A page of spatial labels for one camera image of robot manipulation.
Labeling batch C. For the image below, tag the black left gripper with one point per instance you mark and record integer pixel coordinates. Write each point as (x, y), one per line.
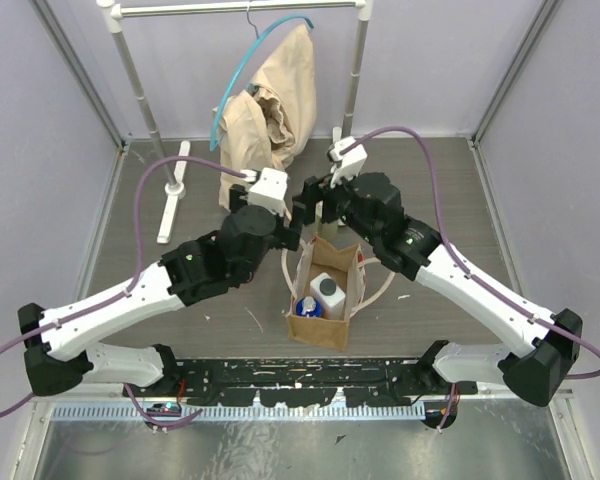
(290, 236)

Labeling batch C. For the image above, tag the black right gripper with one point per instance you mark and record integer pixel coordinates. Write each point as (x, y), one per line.
(316, 189)

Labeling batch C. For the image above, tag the canvas tote bag with handles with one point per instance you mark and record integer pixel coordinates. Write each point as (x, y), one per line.
(348, 267)

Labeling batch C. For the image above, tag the blue bottle white pump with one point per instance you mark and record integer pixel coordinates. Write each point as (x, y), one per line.
(308, 307)

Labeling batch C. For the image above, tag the white bottle grey cap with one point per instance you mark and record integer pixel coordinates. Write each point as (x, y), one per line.
(331, 296)

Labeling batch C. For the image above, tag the cream lid green jar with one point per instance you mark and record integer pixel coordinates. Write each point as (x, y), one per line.
(327, 230)

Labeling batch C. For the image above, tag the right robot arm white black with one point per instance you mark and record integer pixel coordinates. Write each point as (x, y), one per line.
(538, 347)

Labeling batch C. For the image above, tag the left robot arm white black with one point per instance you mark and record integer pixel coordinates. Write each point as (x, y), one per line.
(64, 346)

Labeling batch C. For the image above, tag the beige cloth garment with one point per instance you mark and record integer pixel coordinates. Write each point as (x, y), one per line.
(268, 123)

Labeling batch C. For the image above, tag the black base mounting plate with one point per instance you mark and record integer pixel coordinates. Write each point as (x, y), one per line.
(297, 382)

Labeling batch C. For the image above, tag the small green led board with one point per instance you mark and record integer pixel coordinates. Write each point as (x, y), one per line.
(168, 409)

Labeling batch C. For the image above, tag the blue clothes hanger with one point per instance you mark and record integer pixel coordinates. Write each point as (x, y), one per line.
(215, 137)

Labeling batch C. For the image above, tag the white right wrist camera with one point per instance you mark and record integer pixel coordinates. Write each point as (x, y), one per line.
(347, 159)

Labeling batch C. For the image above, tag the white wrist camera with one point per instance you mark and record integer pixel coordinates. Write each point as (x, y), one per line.
(347, 159)
(267, 189)

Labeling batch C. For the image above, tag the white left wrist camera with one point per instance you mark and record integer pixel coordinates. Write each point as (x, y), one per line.
(267, 189)

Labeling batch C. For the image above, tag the white slotted cable duct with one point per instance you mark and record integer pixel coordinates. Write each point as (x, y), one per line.
(123, 411)

